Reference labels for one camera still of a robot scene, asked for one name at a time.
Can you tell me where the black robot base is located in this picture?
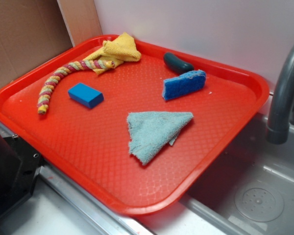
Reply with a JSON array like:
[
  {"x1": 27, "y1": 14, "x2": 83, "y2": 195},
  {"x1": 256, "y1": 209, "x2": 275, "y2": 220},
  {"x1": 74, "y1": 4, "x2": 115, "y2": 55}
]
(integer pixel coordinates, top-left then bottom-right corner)
[{"x1": 0, "y1": 135, "x2": 43, "y2": 219}]

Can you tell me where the blue rectangular block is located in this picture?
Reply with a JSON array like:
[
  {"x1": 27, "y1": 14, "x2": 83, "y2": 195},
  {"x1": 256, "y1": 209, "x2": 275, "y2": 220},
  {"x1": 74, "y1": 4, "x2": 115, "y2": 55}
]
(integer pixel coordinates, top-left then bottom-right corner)
[{"x1": 68, "y1": 83, "x2": 104, "y2": 109}]

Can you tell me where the light blue cloth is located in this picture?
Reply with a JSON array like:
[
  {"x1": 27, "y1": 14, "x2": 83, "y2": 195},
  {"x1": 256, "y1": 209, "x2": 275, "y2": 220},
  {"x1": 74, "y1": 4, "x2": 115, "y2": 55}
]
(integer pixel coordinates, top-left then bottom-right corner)
[{"x1": 127, "y1": 111, "x2": 194, "y2": 165}]

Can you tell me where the red plastic tray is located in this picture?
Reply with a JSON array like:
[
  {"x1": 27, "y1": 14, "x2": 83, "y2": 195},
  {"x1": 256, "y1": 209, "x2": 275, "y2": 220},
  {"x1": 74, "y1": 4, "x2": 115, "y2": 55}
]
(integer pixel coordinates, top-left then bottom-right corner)
[{"x1": 0, "y1": 35, "x2": 269, "y2": 216}]

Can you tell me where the blue sponge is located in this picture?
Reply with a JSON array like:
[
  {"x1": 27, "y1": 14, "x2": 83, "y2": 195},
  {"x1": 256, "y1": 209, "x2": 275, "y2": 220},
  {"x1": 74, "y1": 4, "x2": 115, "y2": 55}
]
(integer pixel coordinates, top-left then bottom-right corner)
[{"x1": 162, "y1": 70, "x2": 206, "y2": 101}]

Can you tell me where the dark green toy cucumber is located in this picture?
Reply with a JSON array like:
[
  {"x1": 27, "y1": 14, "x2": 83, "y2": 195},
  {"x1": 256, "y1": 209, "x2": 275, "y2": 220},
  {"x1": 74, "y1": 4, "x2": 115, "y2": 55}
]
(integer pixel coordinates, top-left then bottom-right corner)
[{"x1": 163, "y1": 52, "x2": 195, "y2": 74}]

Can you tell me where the yellow cloth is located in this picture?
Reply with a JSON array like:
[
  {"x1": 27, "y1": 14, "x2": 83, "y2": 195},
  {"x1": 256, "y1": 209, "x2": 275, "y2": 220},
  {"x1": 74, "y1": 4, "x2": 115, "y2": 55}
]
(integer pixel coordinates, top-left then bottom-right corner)
[{"x1": 83, "y1": 32, "x2": 141, "y2": 75}]

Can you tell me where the grey sink basin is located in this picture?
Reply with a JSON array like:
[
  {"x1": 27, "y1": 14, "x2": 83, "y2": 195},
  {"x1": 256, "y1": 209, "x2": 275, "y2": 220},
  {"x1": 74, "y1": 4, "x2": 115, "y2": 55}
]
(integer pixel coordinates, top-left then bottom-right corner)
[{"x1": 181, "y1": 115, "x2": 294, "y2": 235}]

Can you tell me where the grey faucet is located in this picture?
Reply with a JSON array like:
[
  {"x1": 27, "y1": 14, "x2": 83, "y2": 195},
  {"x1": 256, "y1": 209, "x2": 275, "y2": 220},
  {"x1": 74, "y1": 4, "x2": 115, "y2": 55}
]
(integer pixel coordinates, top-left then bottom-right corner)
[{"x1": 266, "y1": 46, "x2": 294, "y2": 144}]

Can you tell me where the brown cardboard panel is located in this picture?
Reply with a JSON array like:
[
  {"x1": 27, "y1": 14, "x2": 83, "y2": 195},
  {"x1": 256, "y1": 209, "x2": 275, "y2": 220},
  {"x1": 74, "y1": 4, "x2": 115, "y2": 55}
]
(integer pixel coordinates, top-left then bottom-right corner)
[{"x1": 0, "y1": 0, "x2": 102, "y2": 88}]

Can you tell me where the multicolour twisted rope toy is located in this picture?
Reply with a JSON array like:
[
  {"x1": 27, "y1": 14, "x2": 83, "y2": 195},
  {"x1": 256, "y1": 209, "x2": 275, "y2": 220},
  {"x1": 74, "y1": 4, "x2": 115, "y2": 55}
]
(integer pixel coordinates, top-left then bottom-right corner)
[{"x1": 37, "y1": 59, "x2": 116, "y2": 115}]

